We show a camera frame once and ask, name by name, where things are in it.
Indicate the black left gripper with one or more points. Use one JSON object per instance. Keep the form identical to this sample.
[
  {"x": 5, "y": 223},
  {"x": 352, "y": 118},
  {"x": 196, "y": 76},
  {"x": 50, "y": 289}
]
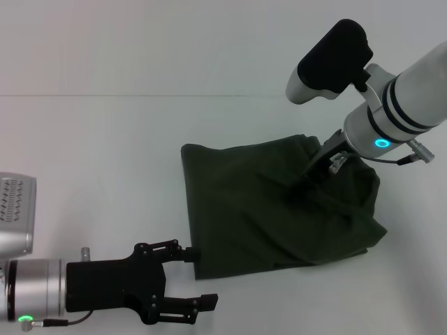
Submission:
[{"x": 111, "y": 286}]

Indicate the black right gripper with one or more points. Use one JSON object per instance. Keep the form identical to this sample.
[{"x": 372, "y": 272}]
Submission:
[{"x": 328, "y": 153}]

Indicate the dark green t-shirt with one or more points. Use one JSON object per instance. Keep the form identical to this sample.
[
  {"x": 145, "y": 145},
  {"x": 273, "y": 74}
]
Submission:
[{"x": 272, "y": 202}]

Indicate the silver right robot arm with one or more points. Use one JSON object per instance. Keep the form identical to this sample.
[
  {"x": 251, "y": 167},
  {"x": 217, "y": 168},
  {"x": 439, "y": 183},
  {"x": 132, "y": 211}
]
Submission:
[{"x": 384, "y": 104}]

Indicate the silver right gripper knob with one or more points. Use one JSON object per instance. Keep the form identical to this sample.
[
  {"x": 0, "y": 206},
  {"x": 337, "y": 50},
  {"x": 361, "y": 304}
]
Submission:
[{"x": 337, "y": 163}]

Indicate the silver gripper knob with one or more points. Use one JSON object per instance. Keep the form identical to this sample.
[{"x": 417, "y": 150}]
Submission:
[
  {"x": 84, "y": 253},
  {"x": 337, "y": 163}
]

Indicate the silver left gripper knob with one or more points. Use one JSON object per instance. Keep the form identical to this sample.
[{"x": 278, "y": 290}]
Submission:
[{"x": 84, "y": 253}]

